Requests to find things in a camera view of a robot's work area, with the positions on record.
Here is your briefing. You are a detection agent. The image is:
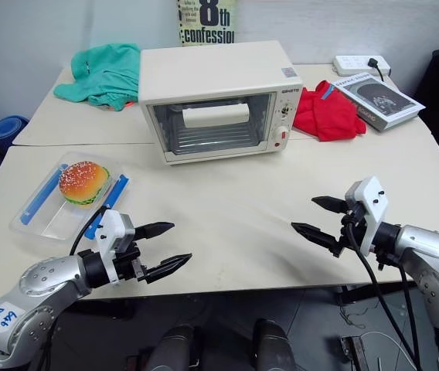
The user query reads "white toaster oven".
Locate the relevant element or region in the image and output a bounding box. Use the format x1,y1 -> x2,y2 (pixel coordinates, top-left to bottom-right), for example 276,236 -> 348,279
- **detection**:
138,40 -> 305,168

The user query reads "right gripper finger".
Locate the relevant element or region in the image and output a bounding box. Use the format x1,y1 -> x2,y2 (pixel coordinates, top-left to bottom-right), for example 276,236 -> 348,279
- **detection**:
311,196 -> 348,216
290,222 -> 342,257

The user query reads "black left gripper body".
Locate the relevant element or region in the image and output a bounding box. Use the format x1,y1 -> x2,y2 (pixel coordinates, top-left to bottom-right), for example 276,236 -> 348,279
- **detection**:
112,242 -> 149,285

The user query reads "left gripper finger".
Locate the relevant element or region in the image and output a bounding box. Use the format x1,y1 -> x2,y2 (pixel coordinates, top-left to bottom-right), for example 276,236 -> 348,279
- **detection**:
134,221 -> 176,241
143,253 -> 194,285

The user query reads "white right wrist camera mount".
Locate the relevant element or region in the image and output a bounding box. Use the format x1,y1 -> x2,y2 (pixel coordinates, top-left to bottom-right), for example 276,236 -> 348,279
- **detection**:
344,175 -> 390,257

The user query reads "green cloth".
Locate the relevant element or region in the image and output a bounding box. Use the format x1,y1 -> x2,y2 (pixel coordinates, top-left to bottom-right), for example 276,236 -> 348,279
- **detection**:
53,43 -> 142,113

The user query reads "white timer knob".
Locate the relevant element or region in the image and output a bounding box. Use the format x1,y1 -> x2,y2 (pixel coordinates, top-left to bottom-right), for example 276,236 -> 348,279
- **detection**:
271,124 -> 291,143

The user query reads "red cloth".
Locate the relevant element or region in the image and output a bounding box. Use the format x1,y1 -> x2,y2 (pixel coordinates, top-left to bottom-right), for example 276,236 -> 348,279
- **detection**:
292,80 -> 369,142

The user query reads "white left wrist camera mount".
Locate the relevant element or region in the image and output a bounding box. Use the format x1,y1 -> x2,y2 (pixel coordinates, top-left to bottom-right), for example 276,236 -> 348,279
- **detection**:
96,209 -> 134,287

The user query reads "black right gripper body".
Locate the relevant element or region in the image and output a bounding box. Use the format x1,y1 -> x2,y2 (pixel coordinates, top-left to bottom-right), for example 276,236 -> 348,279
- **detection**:
336,204 -> 367,249

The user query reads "white oven door handle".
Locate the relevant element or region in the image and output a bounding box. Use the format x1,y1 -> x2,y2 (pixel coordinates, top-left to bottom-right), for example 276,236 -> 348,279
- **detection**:
182,103 -> 251,129

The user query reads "graphic design book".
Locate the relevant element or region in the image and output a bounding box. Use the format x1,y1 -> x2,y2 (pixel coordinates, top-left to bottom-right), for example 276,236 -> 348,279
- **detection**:
332,73 -> 427,134

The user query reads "blue container clip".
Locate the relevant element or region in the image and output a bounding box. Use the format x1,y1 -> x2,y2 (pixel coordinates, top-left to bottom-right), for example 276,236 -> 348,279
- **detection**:
85,174 -> 131,239
19,163 -> 70,226

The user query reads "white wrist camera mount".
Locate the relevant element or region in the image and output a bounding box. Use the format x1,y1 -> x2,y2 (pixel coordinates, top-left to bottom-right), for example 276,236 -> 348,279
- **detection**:
344,175 -> 390,257
96,209 -> 134,287

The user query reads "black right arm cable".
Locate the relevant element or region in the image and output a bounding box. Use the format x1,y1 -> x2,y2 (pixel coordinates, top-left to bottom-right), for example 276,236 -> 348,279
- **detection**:
342,222 -> 424,366

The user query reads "black power plug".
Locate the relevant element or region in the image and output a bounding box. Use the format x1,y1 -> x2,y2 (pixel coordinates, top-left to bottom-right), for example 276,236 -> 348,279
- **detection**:
365,57 -> 387,83

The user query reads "glass oven door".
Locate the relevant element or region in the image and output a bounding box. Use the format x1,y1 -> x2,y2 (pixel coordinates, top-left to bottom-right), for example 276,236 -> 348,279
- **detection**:
146,91 -> 278,158

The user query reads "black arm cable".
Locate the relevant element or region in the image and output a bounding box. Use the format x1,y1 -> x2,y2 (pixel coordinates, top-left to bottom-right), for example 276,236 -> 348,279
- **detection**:
69,206 -> 109,257
342,222 -> 424,366

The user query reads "clear plastic container tray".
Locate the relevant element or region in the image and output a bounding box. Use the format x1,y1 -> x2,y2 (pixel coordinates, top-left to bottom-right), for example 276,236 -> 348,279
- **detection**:
9,151 -> 132,242

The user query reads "dark rounded shape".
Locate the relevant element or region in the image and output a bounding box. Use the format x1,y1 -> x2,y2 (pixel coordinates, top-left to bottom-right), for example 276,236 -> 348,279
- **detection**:
251,318 -> 296,371
145,323 -> 202,371

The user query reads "blue rolled mat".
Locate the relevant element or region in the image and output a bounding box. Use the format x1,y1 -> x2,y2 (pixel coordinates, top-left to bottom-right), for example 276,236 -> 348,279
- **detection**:
0,115 -> 31,141

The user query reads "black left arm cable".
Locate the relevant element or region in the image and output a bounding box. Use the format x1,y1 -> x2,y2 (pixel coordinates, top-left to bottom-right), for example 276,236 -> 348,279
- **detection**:
69,206 -> 109,257

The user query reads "white power strip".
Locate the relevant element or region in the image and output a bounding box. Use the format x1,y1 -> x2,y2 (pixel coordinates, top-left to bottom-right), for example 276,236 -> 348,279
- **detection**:
332,54 -> 393,77

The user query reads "metal oven rack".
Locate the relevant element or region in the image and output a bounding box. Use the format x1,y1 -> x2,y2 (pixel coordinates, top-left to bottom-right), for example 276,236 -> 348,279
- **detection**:
164,123 -> 262,154

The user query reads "toy hamburger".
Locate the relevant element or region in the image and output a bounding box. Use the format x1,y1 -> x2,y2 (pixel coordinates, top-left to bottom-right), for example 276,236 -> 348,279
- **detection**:
58,160 -> 111,210

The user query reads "black table frame bar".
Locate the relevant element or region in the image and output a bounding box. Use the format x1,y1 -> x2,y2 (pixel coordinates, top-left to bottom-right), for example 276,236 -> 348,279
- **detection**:
336,281 -> 421,307

